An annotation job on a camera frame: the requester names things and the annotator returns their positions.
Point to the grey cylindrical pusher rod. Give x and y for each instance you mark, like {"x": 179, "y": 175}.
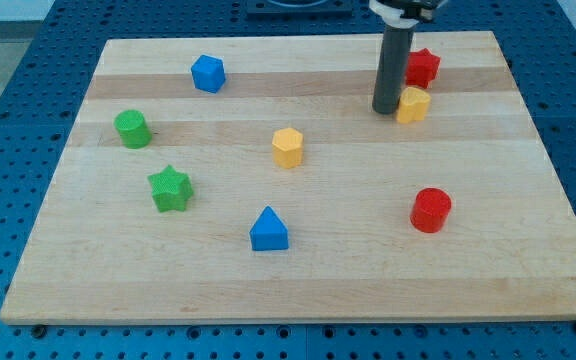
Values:
{"x": 393, "y": 60}

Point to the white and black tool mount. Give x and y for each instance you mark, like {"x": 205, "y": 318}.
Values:
{"x": 407, "y": 13}

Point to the yellow hexagon block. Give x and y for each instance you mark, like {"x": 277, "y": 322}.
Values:
{"x": 287, "y": 148}

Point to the yellow heart block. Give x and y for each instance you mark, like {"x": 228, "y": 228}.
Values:
{"x": 413, "y": 105}

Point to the red star block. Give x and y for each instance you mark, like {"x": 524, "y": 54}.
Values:
{"x": 422, "y": 68}

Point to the red cylinder block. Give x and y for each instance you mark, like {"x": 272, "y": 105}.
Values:
{"x": 430, "y": 210}

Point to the blue cube block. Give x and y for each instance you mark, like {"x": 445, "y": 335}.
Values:
{"x": 208, "y": 73}

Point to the wooden board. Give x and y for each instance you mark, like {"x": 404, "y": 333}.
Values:
{"x": 101, "y": 253}

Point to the blue triangle block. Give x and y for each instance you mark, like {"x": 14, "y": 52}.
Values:
{"x": 269, "y": 233}

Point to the green star block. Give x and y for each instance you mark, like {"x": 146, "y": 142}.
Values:
{"x": 170, "y": 189}

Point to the green cylinder block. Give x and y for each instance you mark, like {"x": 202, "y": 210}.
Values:
{"x": 132, "y": 128}

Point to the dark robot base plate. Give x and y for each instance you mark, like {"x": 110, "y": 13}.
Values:
{"x": 299, "y": 8}

